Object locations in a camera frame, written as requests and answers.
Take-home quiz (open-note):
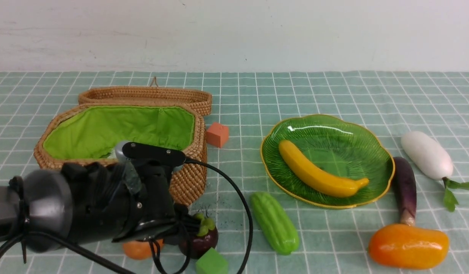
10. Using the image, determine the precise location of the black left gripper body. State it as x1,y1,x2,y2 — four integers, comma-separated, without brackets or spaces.
60,161,190,244

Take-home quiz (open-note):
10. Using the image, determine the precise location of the brown potato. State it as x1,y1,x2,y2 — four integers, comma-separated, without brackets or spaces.
122,241,153,260

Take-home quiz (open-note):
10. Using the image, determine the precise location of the dark purple mangosteen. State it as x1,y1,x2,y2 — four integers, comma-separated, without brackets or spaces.
179,213,219,260

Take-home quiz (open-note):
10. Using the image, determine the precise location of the green bitter gourd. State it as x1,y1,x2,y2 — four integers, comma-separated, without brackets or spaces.
250,191,300,255

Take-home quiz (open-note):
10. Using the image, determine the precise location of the yellow banana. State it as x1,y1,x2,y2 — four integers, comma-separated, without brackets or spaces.
278,139,369,198

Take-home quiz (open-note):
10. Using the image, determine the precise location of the orange mango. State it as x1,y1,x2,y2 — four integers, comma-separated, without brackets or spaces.
367,224,450,269

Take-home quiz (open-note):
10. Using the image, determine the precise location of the purple eggplant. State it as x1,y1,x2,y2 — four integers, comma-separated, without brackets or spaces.
391,156,417,226

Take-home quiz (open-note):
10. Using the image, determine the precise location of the white radish with leaves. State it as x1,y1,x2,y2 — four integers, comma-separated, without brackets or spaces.
400,131,469,213

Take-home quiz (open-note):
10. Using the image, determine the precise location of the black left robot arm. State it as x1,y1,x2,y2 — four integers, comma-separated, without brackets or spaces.
0,161,199,253

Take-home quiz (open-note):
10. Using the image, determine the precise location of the woven wicker basket green lining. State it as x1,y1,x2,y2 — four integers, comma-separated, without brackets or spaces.
33,104,207,169

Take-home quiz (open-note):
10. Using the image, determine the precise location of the green foam cube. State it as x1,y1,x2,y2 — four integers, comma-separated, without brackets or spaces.
196,248,229,274

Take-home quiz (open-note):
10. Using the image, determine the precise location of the orange foam cube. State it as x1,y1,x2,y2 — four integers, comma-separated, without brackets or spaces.
205,123,229,148

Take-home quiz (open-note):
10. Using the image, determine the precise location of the woven wicker basket lid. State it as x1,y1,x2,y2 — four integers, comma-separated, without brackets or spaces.
78,77,212,116

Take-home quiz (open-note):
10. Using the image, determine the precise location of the green leaf-shaped glass plate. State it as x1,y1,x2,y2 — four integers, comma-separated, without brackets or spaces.
260,114,395,209

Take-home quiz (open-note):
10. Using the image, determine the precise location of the green checked tablecloth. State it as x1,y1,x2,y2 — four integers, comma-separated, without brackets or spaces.
0,71,469,274

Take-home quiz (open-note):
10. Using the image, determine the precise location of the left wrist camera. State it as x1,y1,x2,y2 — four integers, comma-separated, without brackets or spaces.
110,141,187,173

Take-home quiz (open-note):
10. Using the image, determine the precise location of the black left camera cable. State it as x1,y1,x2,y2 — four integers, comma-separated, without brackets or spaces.
0,158,254,274

